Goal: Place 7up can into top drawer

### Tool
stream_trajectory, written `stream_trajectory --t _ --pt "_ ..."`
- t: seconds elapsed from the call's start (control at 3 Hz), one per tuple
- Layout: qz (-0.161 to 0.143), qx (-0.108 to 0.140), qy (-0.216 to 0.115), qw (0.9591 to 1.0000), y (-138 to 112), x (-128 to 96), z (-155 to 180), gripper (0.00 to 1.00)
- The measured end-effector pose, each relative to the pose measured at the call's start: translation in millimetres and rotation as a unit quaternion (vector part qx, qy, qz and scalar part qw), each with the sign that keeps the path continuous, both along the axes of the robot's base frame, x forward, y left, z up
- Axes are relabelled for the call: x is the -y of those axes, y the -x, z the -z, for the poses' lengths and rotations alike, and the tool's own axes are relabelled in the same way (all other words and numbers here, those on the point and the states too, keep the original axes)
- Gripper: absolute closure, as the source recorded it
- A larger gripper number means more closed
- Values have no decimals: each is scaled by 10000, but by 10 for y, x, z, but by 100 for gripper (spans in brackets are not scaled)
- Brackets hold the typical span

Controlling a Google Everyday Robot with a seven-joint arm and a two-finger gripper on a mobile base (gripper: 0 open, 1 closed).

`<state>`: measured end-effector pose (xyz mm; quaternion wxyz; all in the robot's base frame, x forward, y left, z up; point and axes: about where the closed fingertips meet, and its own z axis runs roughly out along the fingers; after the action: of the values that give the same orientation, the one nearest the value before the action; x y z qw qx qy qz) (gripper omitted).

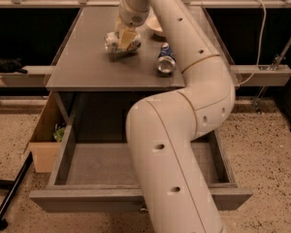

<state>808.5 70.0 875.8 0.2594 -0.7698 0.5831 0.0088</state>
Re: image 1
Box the grey wooden cabinet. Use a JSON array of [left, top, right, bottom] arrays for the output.
[[46, 6, 240, 128]]

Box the white bowl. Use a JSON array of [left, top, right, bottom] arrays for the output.
[[145, 16, 164, 37]]

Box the blue pepsi can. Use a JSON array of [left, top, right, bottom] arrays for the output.
[[155, 43, 176, 75]]

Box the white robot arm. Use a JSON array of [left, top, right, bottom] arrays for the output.
[[119, 0, 235, 233]]

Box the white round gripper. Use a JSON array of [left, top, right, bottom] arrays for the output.
[[114, 0, 149, 50]]

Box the open grey top drawer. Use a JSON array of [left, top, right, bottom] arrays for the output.
[[30, 92, 252, 213]]

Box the crushed green 7up can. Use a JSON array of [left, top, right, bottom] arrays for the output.
[[105, 32, 141, 53]]

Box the white cable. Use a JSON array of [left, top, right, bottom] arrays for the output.
[[236, 0, 267, 87]]

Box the black object on ledge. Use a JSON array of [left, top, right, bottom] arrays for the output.
[[0, 58, 28, 74]]

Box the black stand leg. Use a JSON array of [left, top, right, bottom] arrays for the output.
[[0, 153, 33, 231]]

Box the cardboard box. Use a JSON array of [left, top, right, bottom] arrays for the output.
[[28, 93, 64, 173]]

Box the green snack bag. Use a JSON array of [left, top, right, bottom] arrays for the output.
[[53, 124, 66, 143]]

